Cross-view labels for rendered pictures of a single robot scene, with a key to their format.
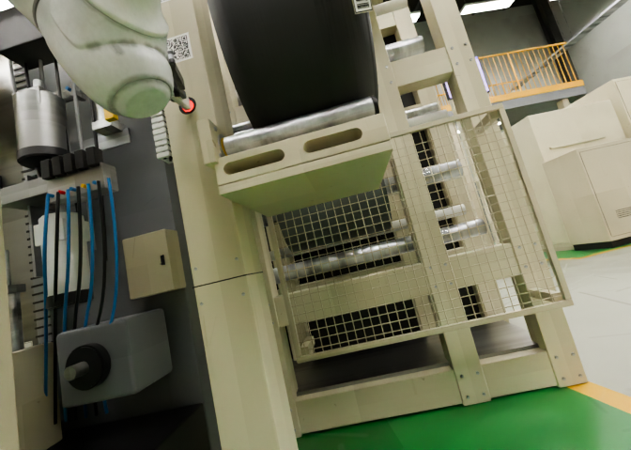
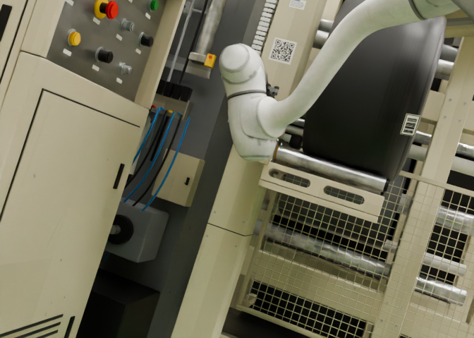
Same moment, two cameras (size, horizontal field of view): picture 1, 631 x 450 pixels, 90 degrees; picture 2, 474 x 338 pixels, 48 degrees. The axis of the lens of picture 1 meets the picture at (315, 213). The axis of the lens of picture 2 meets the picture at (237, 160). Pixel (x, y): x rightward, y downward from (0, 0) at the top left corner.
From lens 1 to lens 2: 0.98 m
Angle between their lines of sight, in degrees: 12
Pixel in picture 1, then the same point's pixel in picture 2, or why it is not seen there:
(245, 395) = (204, 305)
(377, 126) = (375, 203)
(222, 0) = not seen: hidden behind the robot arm
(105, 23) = (260, 132)
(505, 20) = not seen: outside the picture
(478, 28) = not seen: outside the picture
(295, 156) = (315, 190)
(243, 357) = (215, 284)
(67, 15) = (247, 119)
